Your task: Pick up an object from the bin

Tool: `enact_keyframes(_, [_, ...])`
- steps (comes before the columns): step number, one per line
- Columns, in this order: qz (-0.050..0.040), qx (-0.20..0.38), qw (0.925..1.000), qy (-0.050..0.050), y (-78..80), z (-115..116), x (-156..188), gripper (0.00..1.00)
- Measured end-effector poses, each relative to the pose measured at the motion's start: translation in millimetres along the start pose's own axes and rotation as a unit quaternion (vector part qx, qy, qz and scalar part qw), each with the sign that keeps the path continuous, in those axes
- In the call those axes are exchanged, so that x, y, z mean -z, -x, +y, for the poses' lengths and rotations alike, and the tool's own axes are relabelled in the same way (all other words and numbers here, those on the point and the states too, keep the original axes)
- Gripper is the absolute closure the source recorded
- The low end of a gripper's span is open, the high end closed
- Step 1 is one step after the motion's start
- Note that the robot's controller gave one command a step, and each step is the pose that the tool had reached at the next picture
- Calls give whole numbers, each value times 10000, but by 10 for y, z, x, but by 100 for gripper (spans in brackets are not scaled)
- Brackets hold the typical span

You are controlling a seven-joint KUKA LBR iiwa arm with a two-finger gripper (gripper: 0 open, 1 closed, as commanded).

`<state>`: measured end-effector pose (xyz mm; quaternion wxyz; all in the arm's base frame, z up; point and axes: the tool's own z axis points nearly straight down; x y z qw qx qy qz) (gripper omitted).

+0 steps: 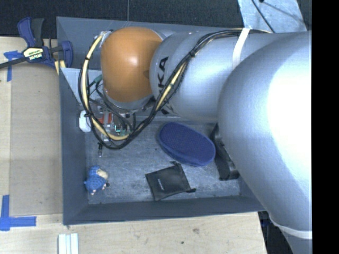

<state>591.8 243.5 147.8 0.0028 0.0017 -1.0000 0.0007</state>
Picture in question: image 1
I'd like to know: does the grey metal bin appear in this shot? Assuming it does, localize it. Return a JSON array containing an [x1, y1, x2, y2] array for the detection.
[[55, 16, 269, 226]]

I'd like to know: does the white lumpy object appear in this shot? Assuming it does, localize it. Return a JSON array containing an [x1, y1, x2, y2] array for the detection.
[[78, 110, 92, 133]]

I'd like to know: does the blue toy animal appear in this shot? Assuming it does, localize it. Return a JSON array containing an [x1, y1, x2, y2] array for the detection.
[[83, 165, 111, 196]]

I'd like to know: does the pale wood flat board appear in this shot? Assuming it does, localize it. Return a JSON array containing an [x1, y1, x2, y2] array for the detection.
[[8, 38, 65, 217]]

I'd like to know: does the blue oval case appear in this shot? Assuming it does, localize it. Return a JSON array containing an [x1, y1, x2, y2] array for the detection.
[[158, 122, 217, 167]]

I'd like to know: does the black plastic object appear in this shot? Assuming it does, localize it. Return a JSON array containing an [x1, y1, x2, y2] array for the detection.
[[210, 123, 240, 182]]

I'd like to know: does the black drawstring pouch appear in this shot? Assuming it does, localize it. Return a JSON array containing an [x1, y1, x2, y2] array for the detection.
[[144, 161, 197, 202]]

